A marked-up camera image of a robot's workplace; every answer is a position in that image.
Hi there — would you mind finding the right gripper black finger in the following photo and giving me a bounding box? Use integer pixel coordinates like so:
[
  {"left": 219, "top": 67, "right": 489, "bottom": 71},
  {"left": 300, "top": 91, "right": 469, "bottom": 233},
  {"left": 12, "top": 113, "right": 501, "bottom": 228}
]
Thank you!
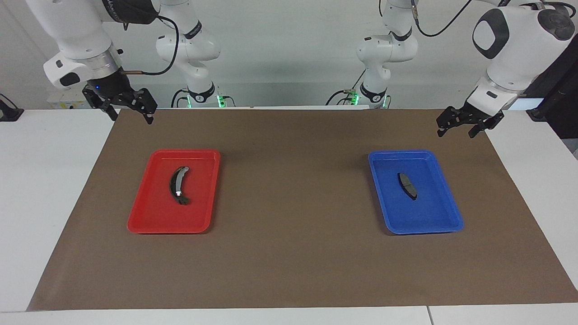
[
  {"left": 82, "top": 86, "right": 119, "bottom": 122},
  {"left": 128, "top": 88, "right": 158, "bottom": 125}
]

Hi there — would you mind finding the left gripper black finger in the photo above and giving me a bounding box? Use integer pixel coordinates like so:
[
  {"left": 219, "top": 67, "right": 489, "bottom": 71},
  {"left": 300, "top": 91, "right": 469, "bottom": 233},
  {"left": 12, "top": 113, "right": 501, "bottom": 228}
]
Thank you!
[
  {"left": 436, "top": 107, "right": 461, "bottom": 138},
  {"left": 468, "top": 121, "right": 493, "bottom": 139}
]

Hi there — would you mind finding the dark brake pad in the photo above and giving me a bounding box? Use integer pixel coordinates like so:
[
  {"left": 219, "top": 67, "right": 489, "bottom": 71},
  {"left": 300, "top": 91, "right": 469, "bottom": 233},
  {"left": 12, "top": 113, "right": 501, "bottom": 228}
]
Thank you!
[{"left": 397, "top": 172, "right": 418, "bottom": 201}]

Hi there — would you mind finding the curved brake shoe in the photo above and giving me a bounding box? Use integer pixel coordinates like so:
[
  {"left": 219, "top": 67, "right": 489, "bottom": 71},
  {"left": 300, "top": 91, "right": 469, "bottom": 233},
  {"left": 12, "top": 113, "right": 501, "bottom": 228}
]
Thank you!
[{"left": 169, "top": 166, "right": 191, "bottom": 205}]

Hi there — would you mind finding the white box with yellow label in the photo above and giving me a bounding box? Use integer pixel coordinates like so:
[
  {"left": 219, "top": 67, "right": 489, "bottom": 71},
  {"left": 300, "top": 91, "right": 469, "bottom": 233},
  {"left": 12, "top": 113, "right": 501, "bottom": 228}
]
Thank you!
[{"left": 47, "top": 93, "right": 91, "bottom": 110}]

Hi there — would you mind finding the black equipment stand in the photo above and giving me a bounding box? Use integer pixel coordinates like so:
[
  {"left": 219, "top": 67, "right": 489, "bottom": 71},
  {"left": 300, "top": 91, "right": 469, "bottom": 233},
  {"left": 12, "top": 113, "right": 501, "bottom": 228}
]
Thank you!
[{"left": 526, "top": 34, "right": 578, "bottom": 140}]

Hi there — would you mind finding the blue plastic tray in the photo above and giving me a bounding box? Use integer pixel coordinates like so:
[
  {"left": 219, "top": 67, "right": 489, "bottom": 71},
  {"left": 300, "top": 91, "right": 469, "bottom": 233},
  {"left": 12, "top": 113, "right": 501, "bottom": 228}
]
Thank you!
[{"left": 368, "top": 150, "right": 464, "bottom": 235}]

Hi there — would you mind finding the red plastic tray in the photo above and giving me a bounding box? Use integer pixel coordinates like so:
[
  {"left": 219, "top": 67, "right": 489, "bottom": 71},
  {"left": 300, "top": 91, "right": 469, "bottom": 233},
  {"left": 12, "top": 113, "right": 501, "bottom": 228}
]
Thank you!
[{"left": 127, "top": 149, "right": 221, "bottom": 234}]

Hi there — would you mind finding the brown table mat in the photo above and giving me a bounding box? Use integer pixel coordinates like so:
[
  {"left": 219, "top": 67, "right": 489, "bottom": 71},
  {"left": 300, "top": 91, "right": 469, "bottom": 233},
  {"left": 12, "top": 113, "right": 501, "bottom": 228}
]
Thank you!
[{"left": 26, "top": 108, "right": 578, "bottom": 312}]

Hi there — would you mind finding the black right base cable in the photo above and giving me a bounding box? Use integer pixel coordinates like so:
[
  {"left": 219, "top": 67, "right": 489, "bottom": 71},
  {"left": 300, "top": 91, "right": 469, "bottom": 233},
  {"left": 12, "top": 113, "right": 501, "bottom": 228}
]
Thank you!
[{"left": 170, "top": 88, "right": 190, "bottom": 109}]

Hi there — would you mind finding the black base cable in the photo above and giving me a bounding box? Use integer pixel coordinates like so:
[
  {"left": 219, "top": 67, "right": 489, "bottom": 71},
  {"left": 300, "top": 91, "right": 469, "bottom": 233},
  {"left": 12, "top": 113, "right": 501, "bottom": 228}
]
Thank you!
[
  {"left": 170, "top": 88, "right": 190, "bottom": 109},
  {"left": 325, "top": 68, "right": 367, "bottom": 107}
]

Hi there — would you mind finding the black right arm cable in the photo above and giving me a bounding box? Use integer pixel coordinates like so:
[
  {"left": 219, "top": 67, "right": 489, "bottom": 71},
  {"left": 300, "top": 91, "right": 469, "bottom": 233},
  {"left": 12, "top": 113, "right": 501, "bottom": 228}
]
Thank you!
[{"left": 120, "top": 14, "right": 180, "bottom": 76}]

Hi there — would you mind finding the black clamp mount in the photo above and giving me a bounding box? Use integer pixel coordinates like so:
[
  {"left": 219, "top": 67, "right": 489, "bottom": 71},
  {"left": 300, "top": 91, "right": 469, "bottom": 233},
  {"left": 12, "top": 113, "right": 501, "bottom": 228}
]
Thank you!
[{"left": 0, "top": 93, "right": 24, "bottom": 122}]

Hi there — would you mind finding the black left base cable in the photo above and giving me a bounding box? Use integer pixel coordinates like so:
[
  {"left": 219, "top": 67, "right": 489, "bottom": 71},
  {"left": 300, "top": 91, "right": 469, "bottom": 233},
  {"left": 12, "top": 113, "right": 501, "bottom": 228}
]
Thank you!
[{"left": 325, "top": 68, "right": 367, "bottom": 107}]

